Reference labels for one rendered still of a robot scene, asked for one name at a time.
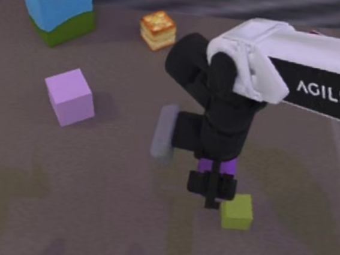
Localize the purple block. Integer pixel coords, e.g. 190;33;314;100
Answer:
196;154;239;178

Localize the green cube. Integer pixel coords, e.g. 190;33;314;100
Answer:
218;191;256;232

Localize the light purple cube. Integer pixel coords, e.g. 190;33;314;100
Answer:
40;64;100;130

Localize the toy layered cake piece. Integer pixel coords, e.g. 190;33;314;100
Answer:
137;8;179;54

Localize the blue and green milk carton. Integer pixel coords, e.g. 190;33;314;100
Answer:
9;0;98;52

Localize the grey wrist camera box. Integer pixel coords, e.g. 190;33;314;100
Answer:
149;103;180;162

